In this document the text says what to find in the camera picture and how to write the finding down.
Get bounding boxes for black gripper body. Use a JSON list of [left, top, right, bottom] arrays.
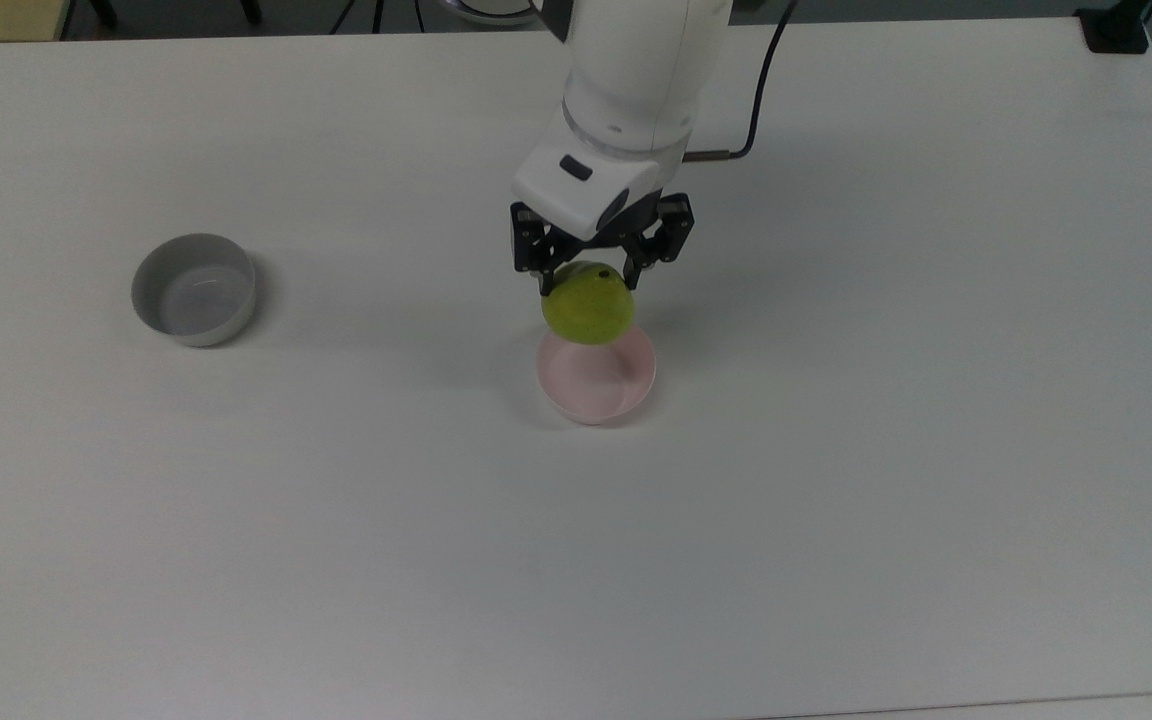
[[576, 193, 659, 263]]

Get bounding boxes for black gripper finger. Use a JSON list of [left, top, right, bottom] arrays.
[[511, 203, 577, 296], [622, 192, 695, 291]]

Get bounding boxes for green pear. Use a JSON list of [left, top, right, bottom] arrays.
[[541, 261, 636, 346]]

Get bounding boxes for pink bowl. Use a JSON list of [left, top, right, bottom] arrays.
[[536, 322, 657, 426]]

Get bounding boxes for grey bowl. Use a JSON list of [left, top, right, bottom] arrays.
[[131, 233, 257, 348]]

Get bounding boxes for black tripod legs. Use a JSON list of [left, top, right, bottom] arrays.
[[331, 0, 427, 34]]

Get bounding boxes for black table clamp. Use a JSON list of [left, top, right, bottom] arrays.
[[1076, 0, 1152, 54]]

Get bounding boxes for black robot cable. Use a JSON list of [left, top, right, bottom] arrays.
[[686, 0, 799, 163]]

